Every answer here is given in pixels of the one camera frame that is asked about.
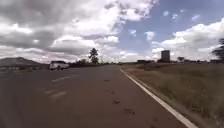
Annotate tall grey building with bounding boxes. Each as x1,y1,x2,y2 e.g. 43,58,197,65
160,49,171,63

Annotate low dark building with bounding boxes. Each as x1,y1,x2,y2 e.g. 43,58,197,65
136,59,155,65

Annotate distant hill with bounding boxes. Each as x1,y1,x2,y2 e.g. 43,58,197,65
0,56,50,70

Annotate dry grass verge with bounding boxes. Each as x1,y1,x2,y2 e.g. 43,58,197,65
120,61,224,128

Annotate white painted lane dashes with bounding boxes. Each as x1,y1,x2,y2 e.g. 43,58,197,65
39,74,80,100

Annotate white vehicle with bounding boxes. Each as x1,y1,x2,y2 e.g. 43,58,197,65
49,60,70,71

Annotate grey asphalt road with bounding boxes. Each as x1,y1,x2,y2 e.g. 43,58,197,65
0,64,190,128

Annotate row of low bushes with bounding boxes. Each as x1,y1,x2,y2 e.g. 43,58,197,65
68,58,108,68

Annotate white painted edge line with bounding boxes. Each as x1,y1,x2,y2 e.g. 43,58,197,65
119,68,199,128

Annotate tall dark tree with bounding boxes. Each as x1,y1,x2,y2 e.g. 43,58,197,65
88,47,100,65

